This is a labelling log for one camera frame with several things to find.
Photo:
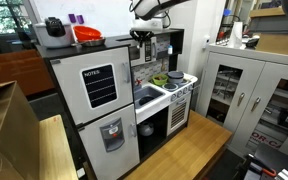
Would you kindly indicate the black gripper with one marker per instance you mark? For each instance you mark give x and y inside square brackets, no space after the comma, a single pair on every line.
[142,34]

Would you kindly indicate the grey toy microwave door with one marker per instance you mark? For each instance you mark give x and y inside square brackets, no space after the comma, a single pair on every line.
[140,56]

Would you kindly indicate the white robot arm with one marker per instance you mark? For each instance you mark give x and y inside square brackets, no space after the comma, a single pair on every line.
[147,8]

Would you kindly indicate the white toy oven door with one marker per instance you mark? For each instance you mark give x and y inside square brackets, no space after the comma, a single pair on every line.
[168,120]

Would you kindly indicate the white freezer door with chalkboard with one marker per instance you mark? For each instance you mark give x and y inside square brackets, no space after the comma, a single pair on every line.
[70,90]

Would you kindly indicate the white glass cabinet door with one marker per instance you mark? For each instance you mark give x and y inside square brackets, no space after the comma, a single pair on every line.
[269,75]
[258,71]

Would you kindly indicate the white fridge door with dispenser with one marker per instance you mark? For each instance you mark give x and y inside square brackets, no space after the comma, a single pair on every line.
[94,156]

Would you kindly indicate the small white bottle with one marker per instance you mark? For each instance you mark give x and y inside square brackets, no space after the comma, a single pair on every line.
[170,50]

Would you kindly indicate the green toy vegetable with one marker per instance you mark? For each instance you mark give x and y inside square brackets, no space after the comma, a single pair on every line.
[154,80]

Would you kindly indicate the metal pan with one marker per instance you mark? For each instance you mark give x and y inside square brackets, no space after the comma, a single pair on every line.
[96,42]

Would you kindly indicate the grey cooking pot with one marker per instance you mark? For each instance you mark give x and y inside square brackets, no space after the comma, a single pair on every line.
[175,78]

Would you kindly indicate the large whiteboard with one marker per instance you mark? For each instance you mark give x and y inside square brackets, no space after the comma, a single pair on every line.
[104,13]

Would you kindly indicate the grey toy sink basin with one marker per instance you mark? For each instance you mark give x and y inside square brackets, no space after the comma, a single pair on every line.
[144,93]

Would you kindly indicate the orange bowl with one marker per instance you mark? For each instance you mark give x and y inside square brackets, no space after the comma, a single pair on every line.
[87,33]

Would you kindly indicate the grey stove knob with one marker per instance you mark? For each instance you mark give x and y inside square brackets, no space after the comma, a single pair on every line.
[173,97]
[180,94]
[185,90]
[190,87]

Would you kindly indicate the white cabinet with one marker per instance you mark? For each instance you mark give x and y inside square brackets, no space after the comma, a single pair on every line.
[214,55]

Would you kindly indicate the toy play kitchen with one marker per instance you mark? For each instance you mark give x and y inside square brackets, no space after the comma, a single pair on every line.
[67,50]

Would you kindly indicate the silver toy kettle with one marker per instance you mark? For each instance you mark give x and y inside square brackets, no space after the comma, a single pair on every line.
[145,129]

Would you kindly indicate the black device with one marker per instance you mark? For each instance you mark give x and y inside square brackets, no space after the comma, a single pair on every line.
[55,26]

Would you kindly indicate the paper towel roll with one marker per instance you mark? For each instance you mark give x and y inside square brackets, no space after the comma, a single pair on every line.
[236,35]

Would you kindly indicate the brown wooden sideboard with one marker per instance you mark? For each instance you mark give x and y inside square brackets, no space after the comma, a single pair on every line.
[14,71]

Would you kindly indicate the flat cardboard box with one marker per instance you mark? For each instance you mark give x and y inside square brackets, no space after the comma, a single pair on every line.
[277,43]

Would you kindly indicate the wooden desk with white leg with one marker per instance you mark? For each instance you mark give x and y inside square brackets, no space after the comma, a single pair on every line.
[55,150]

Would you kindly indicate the large cardboard box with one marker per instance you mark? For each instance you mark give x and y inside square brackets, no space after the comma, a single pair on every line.
[14,133]

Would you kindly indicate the black mat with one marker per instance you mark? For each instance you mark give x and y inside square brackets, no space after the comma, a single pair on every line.
[280,158]

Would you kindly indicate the aluminium block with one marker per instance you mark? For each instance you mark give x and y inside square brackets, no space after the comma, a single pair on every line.
[285,175]

